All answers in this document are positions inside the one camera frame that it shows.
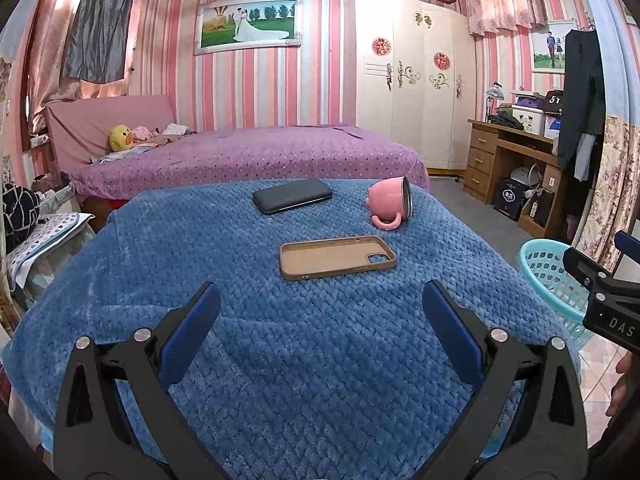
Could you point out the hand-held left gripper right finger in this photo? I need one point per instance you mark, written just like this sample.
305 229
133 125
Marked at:
450 330

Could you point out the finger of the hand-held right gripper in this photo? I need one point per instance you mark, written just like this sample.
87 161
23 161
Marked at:
585 267

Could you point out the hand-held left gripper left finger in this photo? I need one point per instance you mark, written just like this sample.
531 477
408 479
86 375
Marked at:
192 330

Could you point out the teal plastic basket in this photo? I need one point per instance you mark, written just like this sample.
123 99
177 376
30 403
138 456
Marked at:
550 270

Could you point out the person's right forearm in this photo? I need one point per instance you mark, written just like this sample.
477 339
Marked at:
620 450

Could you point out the person's right hand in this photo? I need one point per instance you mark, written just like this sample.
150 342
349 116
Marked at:
625 385

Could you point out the cardboard box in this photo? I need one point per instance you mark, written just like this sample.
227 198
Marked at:
537 215

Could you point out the floral door curtain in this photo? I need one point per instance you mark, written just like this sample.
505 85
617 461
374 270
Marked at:
612 185

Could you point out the black gift bag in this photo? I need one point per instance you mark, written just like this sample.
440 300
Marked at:
511 200

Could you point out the white small fan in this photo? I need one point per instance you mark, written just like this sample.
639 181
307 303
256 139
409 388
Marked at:
522 176

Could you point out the blue knitted blanket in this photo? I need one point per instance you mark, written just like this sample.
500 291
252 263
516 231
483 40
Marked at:
310 350

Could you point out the pink steel-lined mug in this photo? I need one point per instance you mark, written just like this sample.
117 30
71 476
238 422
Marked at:
385 200

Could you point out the wooden desk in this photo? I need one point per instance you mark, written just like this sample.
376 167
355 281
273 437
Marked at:
482 160

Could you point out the white storage box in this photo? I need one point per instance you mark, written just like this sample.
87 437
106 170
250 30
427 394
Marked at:
530 121

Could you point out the dark clothes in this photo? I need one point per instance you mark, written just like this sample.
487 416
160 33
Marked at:
506 121

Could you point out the black hanging jacket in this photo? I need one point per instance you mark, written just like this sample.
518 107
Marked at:
582 100

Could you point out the black printed cap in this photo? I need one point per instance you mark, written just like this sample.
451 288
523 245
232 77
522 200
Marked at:
554 101

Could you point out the white dotted cloth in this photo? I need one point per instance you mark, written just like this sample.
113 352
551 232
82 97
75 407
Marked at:
45 240

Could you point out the purple box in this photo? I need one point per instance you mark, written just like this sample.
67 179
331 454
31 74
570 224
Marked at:
527 101

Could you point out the purple dotted bed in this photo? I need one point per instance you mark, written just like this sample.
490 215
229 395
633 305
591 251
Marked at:
260 155

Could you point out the desk lamp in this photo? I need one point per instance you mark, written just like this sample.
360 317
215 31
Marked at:
495 92

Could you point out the yellow duck plush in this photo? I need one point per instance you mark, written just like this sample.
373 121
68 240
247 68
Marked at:
121 139

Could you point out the pink clothes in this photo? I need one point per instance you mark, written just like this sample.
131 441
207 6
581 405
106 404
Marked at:
141 132

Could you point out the black patterned bag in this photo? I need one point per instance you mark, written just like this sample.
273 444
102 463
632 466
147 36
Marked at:
20 210

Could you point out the white wardrobe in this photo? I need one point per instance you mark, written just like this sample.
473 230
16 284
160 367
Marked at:
415 120

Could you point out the framed couple photo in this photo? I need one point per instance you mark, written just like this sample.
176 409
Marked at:
545 50

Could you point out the pink covered headboard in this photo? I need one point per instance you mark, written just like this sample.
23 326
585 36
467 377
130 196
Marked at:
100 120

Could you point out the round red wardrobe sticker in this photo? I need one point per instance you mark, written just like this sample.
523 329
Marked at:
442 61
381 46

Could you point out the pink floral valance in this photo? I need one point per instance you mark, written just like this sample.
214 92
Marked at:
505 2

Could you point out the pink shiny curtain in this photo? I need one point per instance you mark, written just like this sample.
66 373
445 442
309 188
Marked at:
50 60

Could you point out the framed wedding picture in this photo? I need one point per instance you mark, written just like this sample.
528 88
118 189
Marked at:
247 25

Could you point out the grey curtain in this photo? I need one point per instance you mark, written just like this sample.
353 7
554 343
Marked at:
100 25

